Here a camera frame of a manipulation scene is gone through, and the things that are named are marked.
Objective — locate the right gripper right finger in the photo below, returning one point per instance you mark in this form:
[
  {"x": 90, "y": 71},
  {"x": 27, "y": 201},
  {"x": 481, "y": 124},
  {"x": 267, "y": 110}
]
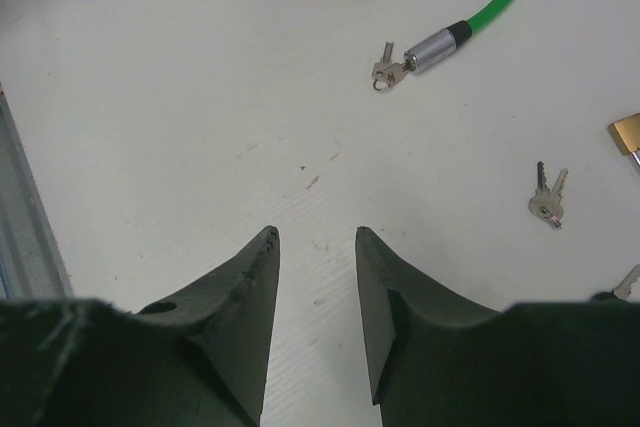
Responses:
[{"x": 436, "y": 358}]

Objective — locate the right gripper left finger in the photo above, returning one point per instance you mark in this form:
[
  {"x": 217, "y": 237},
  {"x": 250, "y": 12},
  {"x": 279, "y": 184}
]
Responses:
[{"x": 197, "y": 357}]

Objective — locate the silver keys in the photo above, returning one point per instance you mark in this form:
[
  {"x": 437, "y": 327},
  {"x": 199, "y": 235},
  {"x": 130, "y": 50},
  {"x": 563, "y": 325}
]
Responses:
[
  {"x": 546, "y": 201},
  {"x": 386, "y": 74}
]

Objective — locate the brass long-shackle padlock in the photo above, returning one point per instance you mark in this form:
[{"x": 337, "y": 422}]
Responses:
[{"x": 625, "y": 133}]

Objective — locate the aluminium front rail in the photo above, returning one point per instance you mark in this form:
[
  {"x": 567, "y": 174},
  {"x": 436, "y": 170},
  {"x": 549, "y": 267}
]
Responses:
[{"x": 31, "y": 264}]

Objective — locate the green cable lock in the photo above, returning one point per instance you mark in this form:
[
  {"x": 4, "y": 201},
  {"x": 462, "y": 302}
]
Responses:
[{"x": 448, "y": 40}]

